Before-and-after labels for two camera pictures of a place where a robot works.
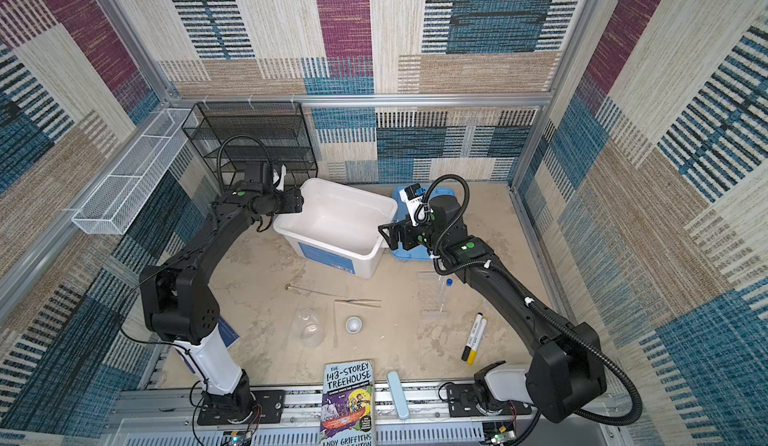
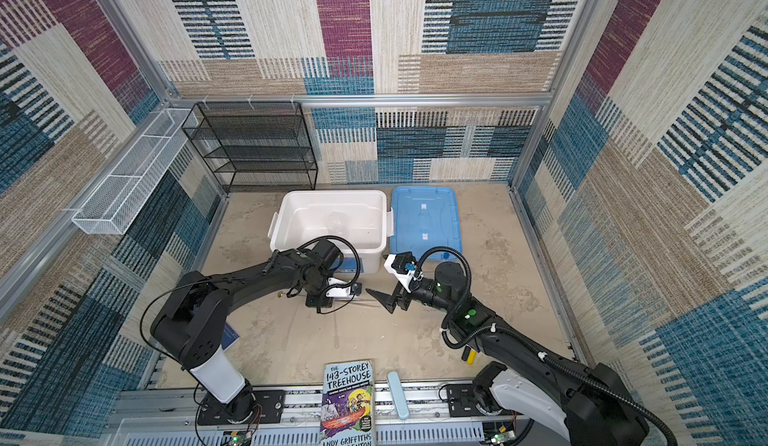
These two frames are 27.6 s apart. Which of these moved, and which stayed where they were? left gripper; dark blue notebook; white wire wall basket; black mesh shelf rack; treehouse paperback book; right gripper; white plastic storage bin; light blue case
Moved: left gripper; white plastic storage bin; right gripper
Stayed: light blue case; treehouse paperback book; black mesh shelf rack; dark blue notebook; white wire wall basket
